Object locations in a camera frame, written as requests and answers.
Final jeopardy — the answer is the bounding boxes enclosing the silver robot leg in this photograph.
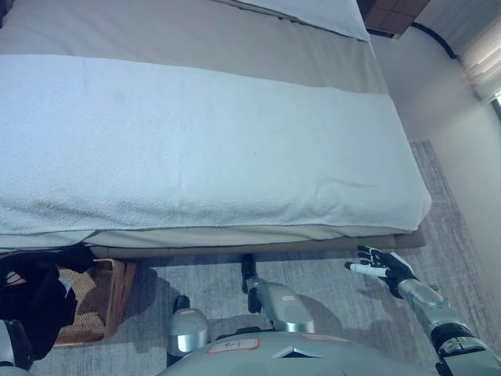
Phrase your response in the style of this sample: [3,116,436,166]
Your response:
[167,295,211,358]
[240,254,316,334]

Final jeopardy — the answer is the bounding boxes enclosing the large bed with white blanket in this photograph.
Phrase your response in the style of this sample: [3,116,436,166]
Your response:
[0,0,424,252]

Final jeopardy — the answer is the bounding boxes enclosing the black floor cable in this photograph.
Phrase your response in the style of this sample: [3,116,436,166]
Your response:
[410,21,460,60]

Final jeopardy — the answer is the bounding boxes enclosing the grey robot torso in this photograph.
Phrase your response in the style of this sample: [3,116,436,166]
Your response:
[156,331,440,376]

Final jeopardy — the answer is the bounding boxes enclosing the brown bed platform frame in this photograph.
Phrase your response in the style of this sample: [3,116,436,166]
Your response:
[90,226,428,260]

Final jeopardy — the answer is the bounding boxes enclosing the white terry bed blanket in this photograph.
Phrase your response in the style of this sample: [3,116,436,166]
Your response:
[0,53,433,247]

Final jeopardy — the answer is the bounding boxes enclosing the white sheer curtain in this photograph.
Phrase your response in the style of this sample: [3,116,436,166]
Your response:
[456,0,501,107]

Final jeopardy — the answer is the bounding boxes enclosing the white pillow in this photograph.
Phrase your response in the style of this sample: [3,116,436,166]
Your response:
[238,0,371,42]

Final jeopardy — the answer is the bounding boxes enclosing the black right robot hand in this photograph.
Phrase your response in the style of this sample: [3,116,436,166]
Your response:
[344,244,418,297]

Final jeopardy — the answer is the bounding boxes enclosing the silver left robot leg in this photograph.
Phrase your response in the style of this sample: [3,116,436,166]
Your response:
[167,295,211,358]

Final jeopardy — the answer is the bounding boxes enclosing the brown nightstand with drawers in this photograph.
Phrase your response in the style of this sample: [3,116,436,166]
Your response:
[358,0,430,41]

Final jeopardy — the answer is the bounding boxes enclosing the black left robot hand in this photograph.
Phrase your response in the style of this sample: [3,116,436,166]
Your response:
[0,269,23,293]

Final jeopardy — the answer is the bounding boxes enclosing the brown wooden basket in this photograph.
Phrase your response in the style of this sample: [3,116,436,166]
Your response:
[50,256,139,349]

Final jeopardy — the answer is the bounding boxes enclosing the black clothes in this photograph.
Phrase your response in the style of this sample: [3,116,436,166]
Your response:
[0,244,96,362]

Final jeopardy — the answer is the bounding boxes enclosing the silver right robot leg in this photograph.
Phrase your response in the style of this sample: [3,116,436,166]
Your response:
[240,254,316,334]

